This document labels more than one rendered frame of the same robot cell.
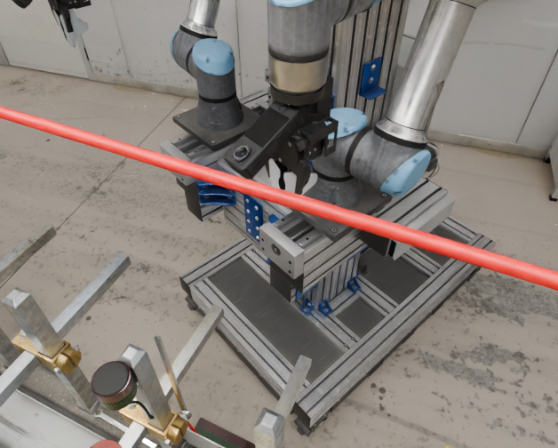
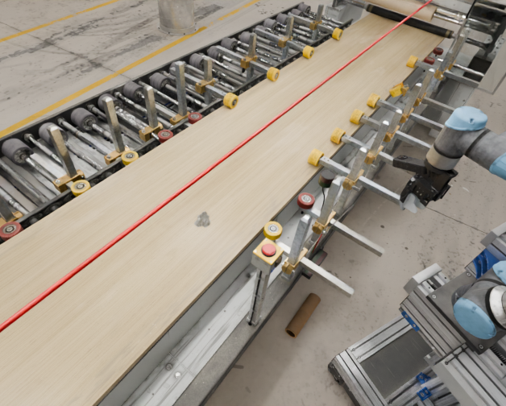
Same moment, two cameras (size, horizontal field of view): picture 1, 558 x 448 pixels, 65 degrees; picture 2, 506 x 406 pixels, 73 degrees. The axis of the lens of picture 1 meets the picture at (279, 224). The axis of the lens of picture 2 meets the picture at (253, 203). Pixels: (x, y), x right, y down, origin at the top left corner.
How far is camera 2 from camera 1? 87 cm
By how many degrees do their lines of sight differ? 62
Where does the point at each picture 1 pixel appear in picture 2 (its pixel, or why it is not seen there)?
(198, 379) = (367, 307)
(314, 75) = (433, 156)
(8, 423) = not seen: hidden behind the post
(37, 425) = not seen: hidden behind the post
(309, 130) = (423, 181)
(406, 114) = not seen: outside the picture
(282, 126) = (415, 163)
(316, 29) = (443, 139)
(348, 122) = not seen: outside the picture
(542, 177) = not seen: outside the picture
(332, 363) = (375, 387)
